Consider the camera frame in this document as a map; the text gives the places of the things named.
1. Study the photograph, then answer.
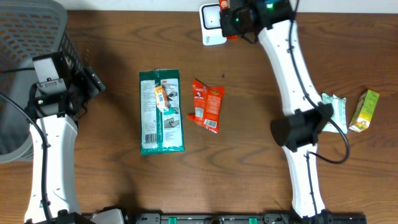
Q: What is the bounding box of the green yellow juice carton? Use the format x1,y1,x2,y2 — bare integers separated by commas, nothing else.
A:
349,90,380,133

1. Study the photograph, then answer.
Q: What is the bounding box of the orange snack box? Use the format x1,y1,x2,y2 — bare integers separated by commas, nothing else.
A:
154,85,169,113

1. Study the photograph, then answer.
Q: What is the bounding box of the red snack stick packet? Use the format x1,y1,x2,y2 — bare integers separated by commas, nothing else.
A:
219,0,238,40

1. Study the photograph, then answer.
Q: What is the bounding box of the light blue snack packet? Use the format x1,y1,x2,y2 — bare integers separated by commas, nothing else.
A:
322,93,348,134

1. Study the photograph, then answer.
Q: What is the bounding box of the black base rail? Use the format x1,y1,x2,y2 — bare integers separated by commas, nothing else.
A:
83,212,368,224

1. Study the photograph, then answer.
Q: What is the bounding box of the white barcode scanner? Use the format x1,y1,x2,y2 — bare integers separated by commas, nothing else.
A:
199,3,227,46

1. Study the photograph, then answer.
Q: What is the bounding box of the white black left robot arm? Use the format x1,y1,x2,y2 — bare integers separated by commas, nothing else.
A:
24,52,129,223

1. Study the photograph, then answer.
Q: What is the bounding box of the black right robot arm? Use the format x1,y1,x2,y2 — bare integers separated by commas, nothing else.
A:
220,1,333,223

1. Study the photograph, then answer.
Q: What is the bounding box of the grey plastic mesh basket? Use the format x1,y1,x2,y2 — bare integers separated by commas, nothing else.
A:
1,0,84,163

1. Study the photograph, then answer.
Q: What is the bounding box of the green snack bag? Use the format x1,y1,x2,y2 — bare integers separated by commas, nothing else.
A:
139,69,185,156

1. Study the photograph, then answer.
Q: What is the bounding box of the red chips bag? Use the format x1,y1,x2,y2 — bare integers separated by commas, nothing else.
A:
187,79,225,133

